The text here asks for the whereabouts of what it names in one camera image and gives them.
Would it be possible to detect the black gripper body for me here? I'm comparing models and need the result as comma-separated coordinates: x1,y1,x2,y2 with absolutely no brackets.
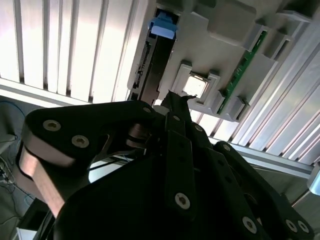
47,149,262,240

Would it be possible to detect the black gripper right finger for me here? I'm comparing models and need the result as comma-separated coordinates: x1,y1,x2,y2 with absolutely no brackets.
176,94,315,240

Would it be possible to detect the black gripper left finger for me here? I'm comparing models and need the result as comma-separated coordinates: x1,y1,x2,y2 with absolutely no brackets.
16,89,199,219

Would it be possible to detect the hard disk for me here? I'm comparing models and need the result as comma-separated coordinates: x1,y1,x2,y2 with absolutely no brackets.
127,9,181,105

